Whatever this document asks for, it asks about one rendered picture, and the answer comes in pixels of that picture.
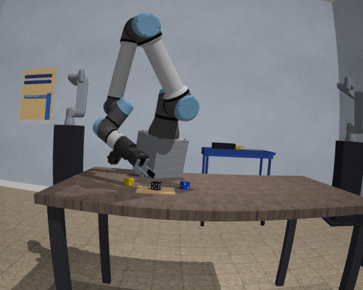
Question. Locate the tan flat mat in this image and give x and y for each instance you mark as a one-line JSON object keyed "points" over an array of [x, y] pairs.
{"points": [[163, 191]]}

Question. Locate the blue die with white pips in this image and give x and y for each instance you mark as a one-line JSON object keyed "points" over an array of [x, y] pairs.
{"points": [[185, 185]]}

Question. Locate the yellow die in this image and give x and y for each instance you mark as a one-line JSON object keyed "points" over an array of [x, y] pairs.
{"points": [[129, 181]]}

